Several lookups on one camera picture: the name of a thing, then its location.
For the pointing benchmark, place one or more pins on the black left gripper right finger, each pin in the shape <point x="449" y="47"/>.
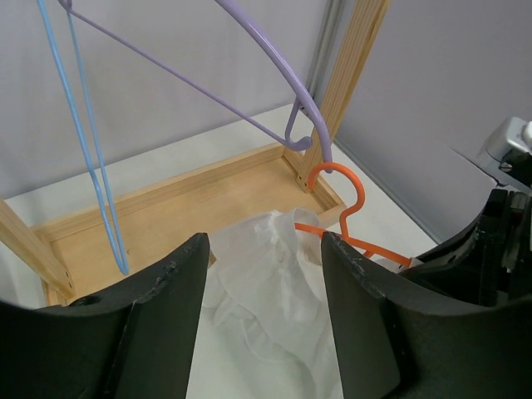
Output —
<point x="397" y="339"/>

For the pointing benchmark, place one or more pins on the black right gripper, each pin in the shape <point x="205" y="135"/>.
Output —
<point x="489" y="262"/>

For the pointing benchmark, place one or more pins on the light blue wire hanger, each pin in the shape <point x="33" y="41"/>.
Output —
<point x="98" y="173"/>

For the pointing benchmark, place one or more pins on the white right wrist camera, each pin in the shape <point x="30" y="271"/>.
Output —
<point x="506" y="154"/>

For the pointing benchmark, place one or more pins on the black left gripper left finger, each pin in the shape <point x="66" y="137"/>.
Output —
<point x="134" y="339"/>

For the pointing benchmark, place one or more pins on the orange plastic hanger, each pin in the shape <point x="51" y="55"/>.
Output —
<point x="369" y="249"/>

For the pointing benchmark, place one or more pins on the white ruffled skirt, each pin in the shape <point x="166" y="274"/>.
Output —
<point x="264" y="328"/>

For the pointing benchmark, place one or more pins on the wooden clothes rack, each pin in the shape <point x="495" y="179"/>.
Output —
<point x="203" y="116"/>

